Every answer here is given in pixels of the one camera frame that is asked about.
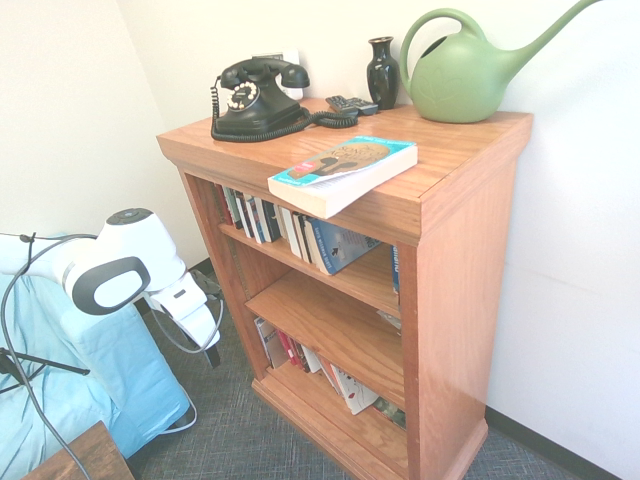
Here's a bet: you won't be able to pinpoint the pale magazine corner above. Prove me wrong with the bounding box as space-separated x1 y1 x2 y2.
376 309 403 332

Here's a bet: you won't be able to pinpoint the green plastic watering can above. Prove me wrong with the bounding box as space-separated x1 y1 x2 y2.
399 0 607 125

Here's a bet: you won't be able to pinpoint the gray camera cable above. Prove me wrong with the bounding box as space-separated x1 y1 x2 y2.
148 292 225 355

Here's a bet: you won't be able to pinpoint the blue striped spine book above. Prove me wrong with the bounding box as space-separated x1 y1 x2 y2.
243 194 267 245

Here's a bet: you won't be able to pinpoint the black tripod stand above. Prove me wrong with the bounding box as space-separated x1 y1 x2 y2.
0 346 92 396

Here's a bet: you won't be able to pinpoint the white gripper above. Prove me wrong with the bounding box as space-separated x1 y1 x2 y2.
148 272 222 370

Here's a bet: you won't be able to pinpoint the dark wooden table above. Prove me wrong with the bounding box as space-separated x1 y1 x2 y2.
19 419 136 480

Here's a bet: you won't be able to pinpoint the white book red spots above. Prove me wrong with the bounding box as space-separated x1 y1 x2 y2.
329 364 381 417

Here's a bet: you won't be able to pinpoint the white wall plate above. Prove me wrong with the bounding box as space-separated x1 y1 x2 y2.
251 48 302 101

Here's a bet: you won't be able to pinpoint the black white spine book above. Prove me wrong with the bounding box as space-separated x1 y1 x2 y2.
253 196 283 245

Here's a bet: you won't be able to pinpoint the black telephone handset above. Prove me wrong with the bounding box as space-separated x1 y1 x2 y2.
219 57 311 91

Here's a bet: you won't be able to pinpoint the teal gold paperback book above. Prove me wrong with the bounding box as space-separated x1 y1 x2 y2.
267 134 419 220

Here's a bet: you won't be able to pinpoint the white grey large book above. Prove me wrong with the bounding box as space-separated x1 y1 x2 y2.
252 315 290 371

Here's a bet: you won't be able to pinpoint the light blue cloth cover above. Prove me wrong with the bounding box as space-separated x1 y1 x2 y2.
0 233 191 480

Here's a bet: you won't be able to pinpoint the black thin book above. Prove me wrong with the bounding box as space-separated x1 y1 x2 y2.
233 190 257 239

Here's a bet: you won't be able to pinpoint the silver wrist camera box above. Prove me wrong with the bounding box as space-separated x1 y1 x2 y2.
189 269 224 304

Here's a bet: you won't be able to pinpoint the dark red book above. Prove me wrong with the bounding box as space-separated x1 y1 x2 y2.
214 182 234 227

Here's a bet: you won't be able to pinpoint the black remote control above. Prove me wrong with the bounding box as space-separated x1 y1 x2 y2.
325 94 359 119
347 96 380 117

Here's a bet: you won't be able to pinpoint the plain white book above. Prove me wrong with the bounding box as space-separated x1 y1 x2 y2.
299 344 323 375

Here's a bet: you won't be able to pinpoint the orange spine book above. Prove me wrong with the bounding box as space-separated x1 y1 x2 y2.
317 355 342 397

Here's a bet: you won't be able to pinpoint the blue book with arrow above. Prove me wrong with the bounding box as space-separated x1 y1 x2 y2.
304 216 384 277

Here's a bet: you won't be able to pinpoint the black rotary telephone base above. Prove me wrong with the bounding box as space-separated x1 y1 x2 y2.
213 74 309 136

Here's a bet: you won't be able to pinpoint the black book white pages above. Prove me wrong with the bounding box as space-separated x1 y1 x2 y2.
292 211 315 265

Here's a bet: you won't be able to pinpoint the oak wooden bookshelf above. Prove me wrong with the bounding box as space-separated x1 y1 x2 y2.
156 97 534 480

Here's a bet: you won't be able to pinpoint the white floor cable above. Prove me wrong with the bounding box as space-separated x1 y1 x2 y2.
158 392 199 434

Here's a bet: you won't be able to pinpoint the black glossy vase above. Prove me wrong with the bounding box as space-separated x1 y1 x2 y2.
367 36 402 111

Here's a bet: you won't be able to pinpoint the black rotary telephone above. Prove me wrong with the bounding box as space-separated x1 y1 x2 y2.
209 74 359 143

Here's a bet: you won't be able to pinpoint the red spine books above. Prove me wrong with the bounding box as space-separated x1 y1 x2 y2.
274 329 312 374

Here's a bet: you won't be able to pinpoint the green camouflage book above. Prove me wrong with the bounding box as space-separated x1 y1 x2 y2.
371 396 408 432

